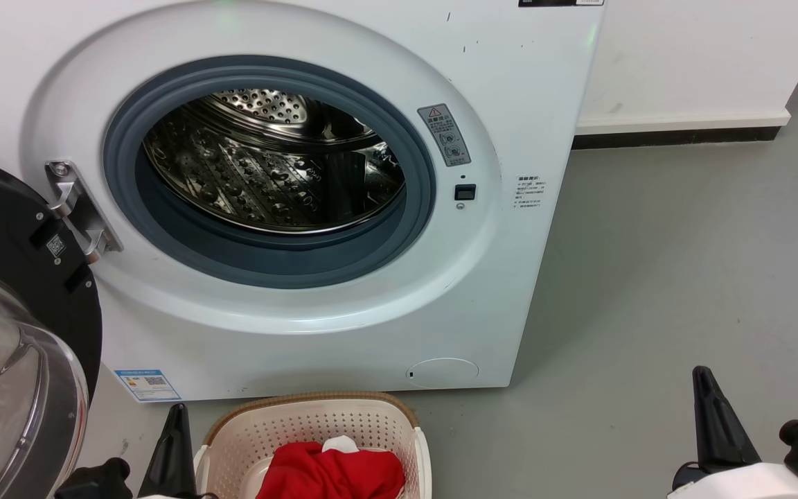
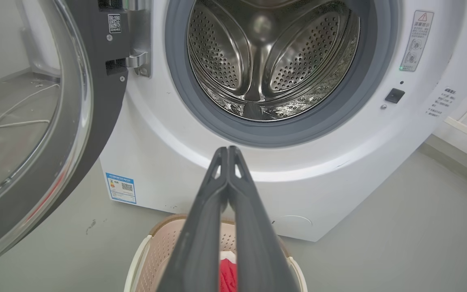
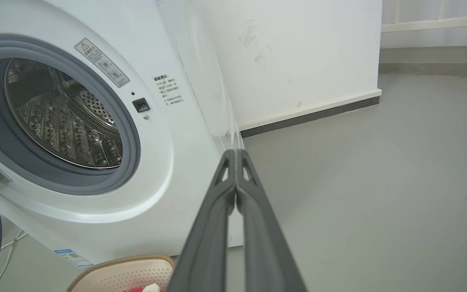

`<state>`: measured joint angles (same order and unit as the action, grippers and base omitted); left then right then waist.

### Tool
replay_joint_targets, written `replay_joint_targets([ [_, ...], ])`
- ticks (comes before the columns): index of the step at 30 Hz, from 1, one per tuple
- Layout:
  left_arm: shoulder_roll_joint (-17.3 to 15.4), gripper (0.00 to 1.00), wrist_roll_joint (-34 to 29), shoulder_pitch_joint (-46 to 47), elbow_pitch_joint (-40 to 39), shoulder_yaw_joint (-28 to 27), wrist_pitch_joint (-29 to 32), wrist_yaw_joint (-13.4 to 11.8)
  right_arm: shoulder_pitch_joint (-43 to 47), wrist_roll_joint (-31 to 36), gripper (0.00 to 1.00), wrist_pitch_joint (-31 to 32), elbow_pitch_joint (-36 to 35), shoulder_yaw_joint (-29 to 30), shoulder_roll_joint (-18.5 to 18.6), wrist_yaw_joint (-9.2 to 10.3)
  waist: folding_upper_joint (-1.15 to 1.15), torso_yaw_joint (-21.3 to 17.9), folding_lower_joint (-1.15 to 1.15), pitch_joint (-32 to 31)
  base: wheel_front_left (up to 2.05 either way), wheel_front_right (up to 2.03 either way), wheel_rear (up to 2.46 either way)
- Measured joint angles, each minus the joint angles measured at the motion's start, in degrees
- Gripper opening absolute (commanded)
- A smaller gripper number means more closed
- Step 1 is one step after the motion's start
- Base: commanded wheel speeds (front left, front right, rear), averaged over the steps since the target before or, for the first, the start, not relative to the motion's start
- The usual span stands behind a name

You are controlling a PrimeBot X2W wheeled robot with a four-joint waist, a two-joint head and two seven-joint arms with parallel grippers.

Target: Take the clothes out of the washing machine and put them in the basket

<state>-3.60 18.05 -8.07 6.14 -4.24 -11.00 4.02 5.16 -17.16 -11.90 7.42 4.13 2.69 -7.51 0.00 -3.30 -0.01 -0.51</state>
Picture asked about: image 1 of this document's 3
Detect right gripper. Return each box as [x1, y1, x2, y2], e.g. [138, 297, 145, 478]
[669, 366, 798, 499]

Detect silver metal door hinge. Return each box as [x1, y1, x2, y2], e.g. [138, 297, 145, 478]
[44, 160, 124, 264]

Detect white front-load washing machine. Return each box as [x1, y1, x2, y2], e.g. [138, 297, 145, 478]
[0, 0, 606, 403]

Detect cream perforated laundry basket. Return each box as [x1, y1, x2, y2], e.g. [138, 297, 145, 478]
[193, 392, 432, 499]

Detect grey warning sticker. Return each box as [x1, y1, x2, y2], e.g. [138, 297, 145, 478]
[418, 104, 472, 168]

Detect round white filter cover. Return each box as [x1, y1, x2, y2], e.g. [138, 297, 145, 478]
[407, 358, 480, 389]

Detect stainless steel washing machine drum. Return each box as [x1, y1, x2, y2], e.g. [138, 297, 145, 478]
[143, 89, 407, 233]

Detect black baseboard strip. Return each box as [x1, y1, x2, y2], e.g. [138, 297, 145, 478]
[572, 126, 786, 150]

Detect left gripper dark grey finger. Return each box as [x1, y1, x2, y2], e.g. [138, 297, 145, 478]
[138, 403, 197, 497]

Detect white text sticker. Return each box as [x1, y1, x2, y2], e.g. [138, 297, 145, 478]
[514, 175, 547, 211]

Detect black washer door with glass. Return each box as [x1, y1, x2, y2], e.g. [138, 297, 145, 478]
[0, 152, 103, 499]

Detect grey rubber door gasket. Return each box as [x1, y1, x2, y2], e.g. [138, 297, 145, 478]
[103, 55, 436, 289]

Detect blue energy label sticker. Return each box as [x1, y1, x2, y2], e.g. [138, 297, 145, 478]
[114, 369, 182, 403]

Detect red and white garment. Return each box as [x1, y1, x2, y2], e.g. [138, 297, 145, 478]
[255, 435, 405, 499]

